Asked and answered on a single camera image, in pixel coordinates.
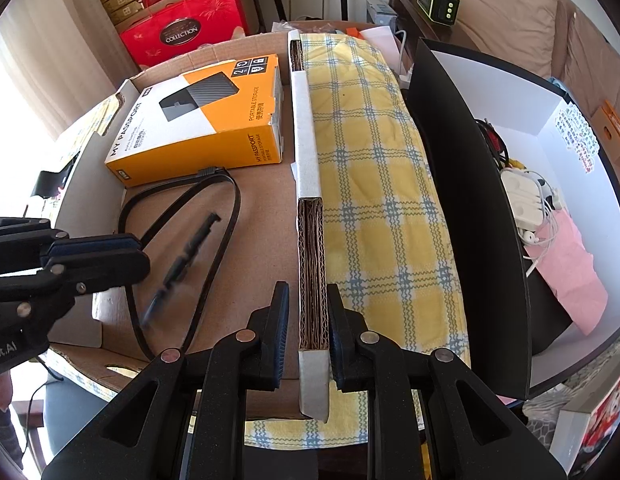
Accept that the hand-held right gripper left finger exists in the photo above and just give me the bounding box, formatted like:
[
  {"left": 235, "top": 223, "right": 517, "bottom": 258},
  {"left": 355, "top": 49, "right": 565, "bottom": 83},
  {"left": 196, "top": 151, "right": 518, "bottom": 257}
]
[{"left": 40, "top": 281, "right": 291, "bottom": 480}]

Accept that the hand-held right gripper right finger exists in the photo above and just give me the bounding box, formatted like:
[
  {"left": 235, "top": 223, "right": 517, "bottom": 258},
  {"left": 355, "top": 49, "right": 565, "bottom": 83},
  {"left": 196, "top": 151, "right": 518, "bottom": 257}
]
[{"left": 326, "top": 284, "right": 556, "bottom": 480}]

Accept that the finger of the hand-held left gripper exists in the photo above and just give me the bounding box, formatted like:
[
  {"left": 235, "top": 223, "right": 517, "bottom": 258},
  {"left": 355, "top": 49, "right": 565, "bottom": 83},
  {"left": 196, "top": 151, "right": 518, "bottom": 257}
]
[
  {"left": 0, "top": 217, "right": 142, "bottom": 277},
  {"left": 0, "top": 249, "right": 152, "bottom": 335}
]

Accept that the cardboard tray box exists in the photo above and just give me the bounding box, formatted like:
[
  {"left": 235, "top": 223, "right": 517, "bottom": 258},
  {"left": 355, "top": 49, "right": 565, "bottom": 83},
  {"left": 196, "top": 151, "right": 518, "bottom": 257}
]
[{"left": 42, "top": 30, "right": 336, "bottom": 421}]

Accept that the black cable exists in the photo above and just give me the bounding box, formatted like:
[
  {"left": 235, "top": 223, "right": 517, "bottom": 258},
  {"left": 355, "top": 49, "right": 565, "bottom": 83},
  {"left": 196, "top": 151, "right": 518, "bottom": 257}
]
[{"left": 117, "top": 166, "right": 242, "bottom": 361}]

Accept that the orange hard drive box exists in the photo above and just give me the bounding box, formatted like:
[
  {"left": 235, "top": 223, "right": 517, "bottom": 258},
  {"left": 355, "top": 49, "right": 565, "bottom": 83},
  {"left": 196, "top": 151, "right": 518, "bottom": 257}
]
[{"left": 104, "top": 53, "right": 286, "bottom": 188}]

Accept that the black plastic adapter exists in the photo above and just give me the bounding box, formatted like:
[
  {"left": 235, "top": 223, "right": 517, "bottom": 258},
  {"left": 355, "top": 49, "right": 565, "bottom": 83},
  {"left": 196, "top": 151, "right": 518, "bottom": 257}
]
[{"left": 30, "top": 170, "right": 73, "bottom": 204}]

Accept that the yellow checked tablecloth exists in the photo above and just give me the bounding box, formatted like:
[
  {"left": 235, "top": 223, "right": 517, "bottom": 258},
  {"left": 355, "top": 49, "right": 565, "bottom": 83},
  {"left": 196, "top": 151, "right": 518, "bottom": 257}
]
[{"left": 42, "top": 32, "right": 473, "bottom": 448}]

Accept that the black storage box white inside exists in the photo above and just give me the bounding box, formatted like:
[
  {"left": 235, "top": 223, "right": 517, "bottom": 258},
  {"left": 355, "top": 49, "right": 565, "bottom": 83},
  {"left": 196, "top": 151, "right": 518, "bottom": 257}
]
[{"left": 405, "top": 37, "right": 620, "bottom": 401}]

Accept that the white sheer curtain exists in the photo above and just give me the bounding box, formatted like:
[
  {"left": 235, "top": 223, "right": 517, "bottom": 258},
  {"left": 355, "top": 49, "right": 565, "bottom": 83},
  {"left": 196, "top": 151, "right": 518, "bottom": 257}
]
[{"left": 0, "top": 0, "right": 141, "bottom": 146}]

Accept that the white charger with earphones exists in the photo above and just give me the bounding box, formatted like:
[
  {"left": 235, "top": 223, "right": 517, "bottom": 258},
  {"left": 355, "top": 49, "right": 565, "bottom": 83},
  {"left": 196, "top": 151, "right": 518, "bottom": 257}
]
[{"left": 500, "top": 167, "right": 556, "bottom": 231}]

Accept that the red gift box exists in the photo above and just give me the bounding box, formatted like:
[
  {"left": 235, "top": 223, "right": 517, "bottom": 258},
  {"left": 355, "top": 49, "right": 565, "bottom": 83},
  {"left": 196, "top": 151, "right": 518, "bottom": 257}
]
[{"left": 119, "top": 0, "right": 248, "bottom": 68}]

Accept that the white box with cartoon print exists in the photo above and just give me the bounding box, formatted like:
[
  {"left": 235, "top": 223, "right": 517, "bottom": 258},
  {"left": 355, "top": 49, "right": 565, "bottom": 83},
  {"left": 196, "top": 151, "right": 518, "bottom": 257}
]
[{"left": 555, "top": 375, "right": 620, "bottom": 476}]

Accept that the white paper bag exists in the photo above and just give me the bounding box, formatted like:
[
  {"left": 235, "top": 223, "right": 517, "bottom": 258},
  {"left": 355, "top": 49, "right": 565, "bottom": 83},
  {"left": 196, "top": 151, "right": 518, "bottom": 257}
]
[{"left": 360, "top": 25, "right": 406, "bottom": 73}]

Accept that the cluttered cardboard box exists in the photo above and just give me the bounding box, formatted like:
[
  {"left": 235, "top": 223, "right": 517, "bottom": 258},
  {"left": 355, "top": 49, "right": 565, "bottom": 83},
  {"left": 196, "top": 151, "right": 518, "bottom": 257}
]
[{"left": 272, "top": 19, "right": 406, "bottom": 42}]

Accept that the blue grey box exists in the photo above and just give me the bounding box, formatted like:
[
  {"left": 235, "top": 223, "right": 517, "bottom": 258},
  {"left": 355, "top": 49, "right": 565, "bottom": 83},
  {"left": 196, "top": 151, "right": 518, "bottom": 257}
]
[{"left": 366, "top": 0, "right": 398, "bottom": 28}]

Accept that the small orange cardboard box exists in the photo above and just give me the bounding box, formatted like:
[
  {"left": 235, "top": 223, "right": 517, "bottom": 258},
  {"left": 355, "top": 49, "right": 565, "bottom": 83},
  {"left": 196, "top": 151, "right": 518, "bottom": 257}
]
[{"left": 590, "top": 100, "right": 620, "bottom": 161}]

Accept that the green portable device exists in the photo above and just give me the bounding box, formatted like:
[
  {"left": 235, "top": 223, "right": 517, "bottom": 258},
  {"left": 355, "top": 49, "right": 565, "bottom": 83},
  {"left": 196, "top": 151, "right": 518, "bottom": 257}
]
[{"left": 417, "top": 0, "right": 462, "bottom": 26}]

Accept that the beige sofa cushion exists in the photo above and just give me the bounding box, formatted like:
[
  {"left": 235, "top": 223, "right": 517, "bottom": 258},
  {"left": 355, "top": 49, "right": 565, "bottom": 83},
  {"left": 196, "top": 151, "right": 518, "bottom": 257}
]
[
  {"left": 560, "top": 7, "right": 620, "bottom": 126},
  {"left": 435, "top": 0, "right": 561, "bottom": 78}
]

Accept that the bundle of coloured cables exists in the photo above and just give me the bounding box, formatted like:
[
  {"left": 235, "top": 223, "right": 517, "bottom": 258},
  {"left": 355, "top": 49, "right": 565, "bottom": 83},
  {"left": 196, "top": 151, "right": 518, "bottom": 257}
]
[{"left": 477, "top": 120, "right": 521, "bottom": 171}]

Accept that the white charging cable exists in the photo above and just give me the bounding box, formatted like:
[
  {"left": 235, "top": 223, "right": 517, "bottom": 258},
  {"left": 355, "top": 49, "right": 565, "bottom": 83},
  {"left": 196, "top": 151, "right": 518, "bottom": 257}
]
[{"left": 395, "top": 30, "right": 417, "bottom": 89}]

